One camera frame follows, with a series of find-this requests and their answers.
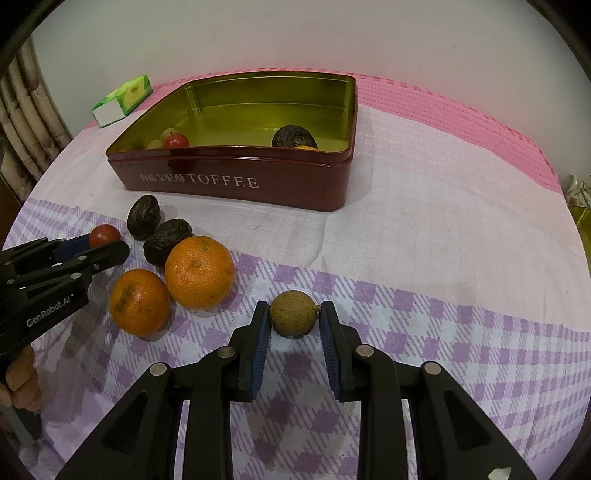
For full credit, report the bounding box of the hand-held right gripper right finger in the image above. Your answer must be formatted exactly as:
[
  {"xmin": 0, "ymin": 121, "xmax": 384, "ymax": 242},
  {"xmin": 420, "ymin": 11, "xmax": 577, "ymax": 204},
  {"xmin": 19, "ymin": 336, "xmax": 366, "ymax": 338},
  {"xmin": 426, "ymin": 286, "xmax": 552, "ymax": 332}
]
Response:
[{"xmin": 320, "ymin": 300, "xmax": 539, "ymax": 480}]

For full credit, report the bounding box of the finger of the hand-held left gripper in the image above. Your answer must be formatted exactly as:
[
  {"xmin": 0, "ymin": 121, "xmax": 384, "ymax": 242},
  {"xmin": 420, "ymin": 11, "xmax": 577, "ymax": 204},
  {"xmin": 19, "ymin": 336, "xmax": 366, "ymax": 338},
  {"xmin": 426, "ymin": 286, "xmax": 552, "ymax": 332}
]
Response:
[
  {"xmin": 0, "ymin": 234, "xmax": 95, "ymax": 278},
  {"xmin": 7, "ymin": 240, "xmax": 131, "ymax": 296}
]

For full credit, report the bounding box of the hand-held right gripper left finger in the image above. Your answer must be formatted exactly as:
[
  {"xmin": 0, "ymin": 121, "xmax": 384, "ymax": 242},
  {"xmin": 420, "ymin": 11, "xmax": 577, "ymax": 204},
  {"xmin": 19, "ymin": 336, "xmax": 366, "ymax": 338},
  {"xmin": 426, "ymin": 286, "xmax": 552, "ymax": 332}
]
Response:
[{"xmin": 55, "ymin": 301, "xmax": 271, "ymax": 480}]

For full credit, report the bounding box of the dark wrinkled passion fruit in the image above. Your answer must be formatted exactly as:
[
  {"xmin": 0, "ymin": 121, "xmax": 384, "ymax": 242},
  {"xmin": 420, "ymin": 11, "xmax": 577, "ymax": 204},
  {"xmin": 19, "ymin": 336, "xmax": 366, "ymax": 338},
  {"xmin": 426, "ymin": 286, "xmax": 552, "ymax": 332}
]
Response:
[
  {"xmin": 143, "ymin": 219, "xmax": 194, "ymax": 267},
  {"xmin": 271, "ymin": 125, "xmax": 318, "ymax": 151},
  {"xmin": 127, "ymin": 195, "xmax": 162, "ymax": 241}
]

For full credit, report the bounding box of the red tin box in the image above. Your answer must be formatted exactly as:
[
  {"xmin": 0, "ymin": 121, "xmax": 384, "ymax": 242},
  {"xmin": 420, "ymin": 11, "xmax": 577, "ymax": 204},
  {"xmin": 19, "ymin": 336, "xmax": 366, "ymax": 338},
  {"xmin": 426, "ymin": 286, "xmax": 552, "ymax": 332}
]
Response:
[{"xmin": 105, "ymin": 71, "xmax": 358, "ymax": 213}]

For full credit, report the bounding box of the person's left hand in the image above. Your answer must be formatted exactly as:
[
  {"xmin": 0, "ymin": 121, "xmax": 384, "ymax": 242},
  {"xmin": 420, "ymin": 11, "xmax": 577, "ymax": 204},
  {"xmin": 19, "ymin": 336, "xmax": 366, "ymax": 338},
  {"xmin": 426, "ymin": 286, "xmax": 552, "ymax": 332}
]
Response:
[{"xmin": 0, "ymin": 346, "xmax": 43, "ymax": 414}]

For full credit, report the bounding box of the green tissue packet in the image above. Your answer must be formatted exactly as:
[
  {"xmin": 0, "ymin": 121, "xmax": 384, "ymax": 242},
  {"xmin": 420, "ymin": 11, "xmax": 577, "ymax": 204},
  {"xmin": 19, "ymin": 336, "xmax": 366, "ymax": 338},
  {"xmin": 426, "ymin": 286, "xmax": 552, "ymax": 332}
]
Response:
[{"xmin": 91, "ymin": 74, "xmax": 153, "ymax": 128}]

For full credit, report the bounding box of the gold tin lid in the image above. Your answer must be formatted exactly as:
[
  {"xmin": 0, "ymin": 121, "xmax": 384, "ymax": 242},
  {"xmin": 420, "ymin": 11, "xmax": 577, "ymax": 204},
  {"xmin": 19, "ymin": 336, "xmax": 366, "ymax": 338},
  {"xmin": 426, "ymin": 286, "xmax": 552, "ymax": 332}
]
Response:
[{"xmin": 568, "ymin": 205, "xmax": 591, "ymax": 259}]

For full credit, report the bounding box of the pale background clutter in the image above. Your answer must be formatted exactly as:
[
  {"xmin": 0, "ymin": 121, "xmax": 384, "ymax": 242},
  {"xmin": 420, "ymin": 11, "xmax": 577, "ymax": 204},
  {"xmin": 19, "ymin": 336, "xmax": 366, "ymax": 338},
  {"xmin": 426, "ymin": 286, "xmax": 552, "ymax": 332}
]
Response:
[{"xmin": 566, "ymin": 174, "xmax": 591, "ymax": 208}]

